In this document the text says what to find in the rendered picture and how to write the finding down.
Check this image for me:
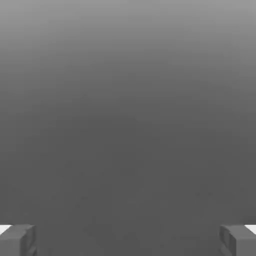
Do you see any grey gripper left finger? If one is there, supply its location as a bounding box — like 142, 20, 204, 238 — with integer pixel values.
0, 223, 38, 256

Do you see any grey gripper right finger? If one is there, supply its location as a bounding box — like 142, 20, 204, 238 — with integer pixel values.
218, 224, 256, 256

